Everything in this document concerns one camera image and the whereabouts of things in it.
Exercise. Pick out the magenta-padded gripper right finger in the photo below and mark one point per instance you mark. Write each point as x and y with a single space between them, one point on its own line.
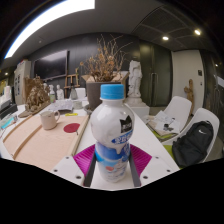
158 168

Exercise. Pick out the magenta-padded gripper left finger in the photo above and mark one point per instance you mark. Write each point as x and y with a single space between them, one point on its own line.
68 168

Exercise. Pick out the white blue-capped drink bottle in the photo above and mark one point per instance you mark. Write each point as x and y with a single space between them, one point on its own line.
111 126

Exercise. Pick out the light wooden board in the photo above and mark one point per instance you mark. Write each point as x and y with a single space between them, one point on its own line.
43 143

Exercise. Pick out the flat round red coaster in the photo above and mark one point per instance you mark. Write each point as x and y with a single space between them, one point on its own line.
71 128

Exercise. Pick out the black backpack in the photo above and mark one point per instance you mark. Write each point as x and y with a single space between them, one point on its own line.
193 143

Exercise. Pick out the stack of papers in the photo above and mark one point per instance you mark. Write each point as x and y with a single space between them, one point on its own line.
163 121

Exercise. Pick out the white ceramic mug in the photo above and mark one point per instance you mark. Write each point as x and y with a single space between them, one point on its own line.
48 120

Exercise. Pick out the small yellow strip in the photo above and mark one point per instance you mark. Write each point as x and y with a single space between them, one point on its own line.
71 114

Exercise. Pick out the grey plant saucer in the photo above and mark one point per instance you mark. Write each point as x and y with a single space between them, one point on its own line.
88 109

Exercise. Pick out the small round tin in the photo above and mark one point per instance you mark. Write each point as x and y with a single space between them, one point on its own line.
77 105

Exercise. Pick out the green-labelled bottle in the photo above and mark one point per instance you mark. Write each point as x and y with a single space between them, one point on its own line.
52 96

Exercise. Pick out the grey spray bottle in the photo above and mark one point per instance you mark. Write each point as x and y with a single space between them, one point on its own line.
73 93

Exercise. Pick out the small white figurine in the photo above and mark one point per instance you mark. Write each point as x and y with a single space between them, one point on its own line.
60 93

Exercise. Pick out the colourful book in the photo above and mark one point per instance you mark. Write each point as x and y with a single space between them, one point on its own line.
7 121

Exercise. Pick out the wooden figure sculpture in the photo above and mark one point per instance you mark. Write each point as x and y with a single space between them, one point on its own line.
190 93

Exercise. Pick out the black desk device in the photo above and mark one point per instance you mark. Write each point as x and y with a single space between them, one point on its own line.
6 110

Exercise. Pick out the wooden easel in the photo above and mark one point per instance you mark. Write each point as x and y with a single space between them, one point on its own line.
71 80

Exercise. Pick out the white standing statue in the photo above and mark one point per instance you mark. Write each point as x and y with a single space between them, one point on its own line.
135 78

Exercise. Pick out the dark double door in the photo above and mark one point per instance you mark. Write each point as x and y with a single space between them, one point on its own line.
156 73

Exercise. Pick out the white cabinet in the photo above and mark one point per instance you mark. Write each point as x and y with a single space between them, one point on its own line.
21 80

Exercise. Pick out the dried plant in grey pot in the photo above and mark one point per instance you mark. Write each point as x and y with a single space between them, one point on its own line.
103 63

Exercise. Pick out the round ceiling spotlights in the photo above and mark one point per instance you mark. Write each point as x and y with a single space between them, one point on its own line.
165 38

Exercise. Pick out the long ceiling light panel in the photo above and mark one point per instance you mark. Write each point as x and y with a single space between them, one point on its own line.
50 16

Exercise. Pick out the white pedestal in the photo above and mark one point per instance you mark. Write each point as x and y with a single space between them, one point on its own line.
138 106

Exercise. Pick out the dark wall screen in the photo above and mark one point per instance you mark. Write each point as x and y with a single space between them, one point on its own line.
50 65

